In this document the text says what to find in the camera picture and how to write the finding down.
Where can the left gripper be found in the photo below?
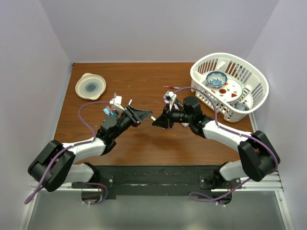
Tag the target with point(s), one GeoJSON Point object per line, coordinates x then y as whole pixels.
{"type": "Point", "coordinates": [135, 116]}

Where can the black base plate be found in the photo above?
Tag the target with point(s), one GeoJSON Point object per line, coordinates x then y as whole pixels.
{"type": "Point", "coordinates": [200, 183]}

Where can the red pen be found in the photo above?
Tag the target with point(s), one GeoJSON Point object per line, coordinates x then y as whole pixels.
{"type": "Point", "coordinates": [172, 87]}

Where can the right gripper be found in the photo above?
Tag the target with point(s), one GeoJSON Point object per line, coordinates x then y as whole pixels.
{"type": "Point", "coordinates": [165, 120]}

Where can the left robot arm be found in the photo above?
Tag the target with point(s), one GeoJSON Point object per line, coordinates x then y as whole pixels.
{"type": "Point", "coordinates": [55, 164]}

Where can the grey patterned cup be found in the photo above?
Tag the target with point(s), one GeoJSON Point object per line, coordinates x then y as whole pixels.
{"type": "Point", "coordinates": [242, 107]}

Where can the cream swirl plate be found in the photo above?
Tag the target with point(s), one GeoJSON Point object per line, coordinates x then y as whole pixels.
{"type": "Point", "coordinates": [90, 86]}

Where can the aluminium rail frame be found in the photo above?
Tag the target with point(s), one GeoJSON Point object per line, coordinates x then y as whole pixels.
{"type": "Point", "coordinates": [58, 163]}

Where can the white fruit pattern plate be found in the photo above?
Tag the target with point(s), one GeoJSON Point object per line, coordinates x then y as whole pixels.
{"type": "Point", "coordinates": [230, 92]}

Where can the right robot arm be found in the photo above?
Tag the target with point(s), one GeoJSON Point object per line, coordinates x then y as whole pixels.
{"type": "Point", "coordinates": [258, 157]}

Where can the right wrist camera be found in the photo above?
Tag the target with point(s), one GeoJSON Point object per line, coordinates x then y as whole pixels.
{"type": "Point", "coordinates": [171, 98]}

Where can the blue white bowl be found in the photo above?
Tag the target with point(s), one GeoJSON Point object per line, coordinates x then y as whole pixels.
{"type": "Point", "coordinates": [216, 79]}

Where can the light blue highlighter cap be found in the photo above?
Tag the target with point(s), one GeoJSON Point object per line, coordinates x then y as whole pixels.
{"type": "Point", "coordinates": [106, 111]}

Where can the white laundry basket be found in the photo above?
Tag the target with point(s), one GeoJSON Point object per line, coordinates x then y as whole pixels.
{"type": "Point", "coordinates": [255, 85]}

